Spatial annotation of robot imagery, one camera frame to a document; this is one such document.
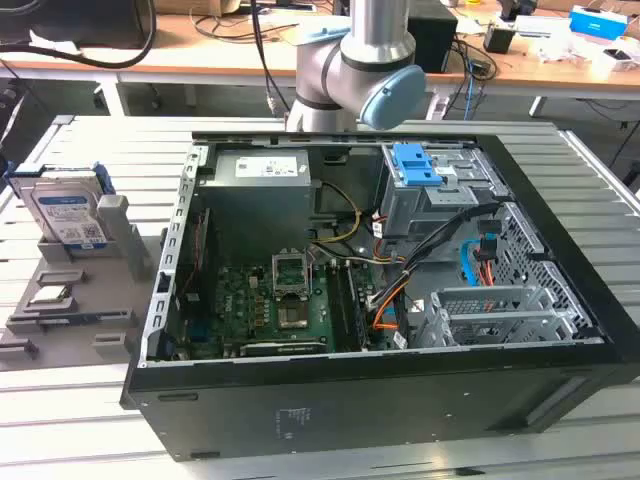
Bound hard disk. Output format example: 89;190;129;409
3;162;117;251

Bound silver metal disk bay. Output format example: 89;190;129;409
413;283;592;349

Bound black RAM slot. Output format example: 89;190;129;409
344;262;372;351
327;262;352;351

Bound CPU socket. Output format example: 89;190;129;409
277;298;314;331

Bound grey power supply unit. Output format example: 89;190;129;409
198;149;315;224

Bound green motherboard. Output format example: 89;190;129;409
174;249;372;359

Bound black graphics card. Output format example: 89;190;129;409
238;339;327;358

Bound blue plastic drive latch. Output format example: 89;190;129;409
393;143;432;187

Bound silver metal drive cage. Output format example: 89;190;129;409
378;142;507;242

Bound black open PC case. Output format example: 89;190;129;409
118;130;640;464

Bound wooden desk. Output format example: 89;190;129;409
0;0;640;117

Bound grey parts rack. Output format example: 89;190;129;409
0;194;157;374

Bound tall black box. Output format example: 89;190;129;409
407;2;459;74

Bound dark RAM stick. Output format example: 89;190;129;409
7;310;132;326

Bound small black box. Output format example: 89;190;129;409
483;22;517;54

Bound silver CPU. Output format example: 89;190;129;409
29;285;71;304

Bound blue cardboard box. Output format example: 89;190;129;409
569;4;629;39

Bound metal socket cover frame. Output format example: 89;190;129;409
270;248;314;301

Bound yellow wires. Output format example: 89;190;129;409
310;181;365;247

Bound orange wire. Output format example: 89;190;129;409
371;278;407;332

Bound black cable bundle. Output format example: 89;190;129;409
398;199;502;282

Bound blue flat wire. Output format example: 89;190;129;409
459;238;495;287

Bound thin black cable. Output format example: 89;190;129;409
248;0;292;117

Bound thin blue cable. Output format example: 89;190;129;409
463;58;477;121

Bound thick black cable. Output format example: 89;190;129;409
0;0;159;70

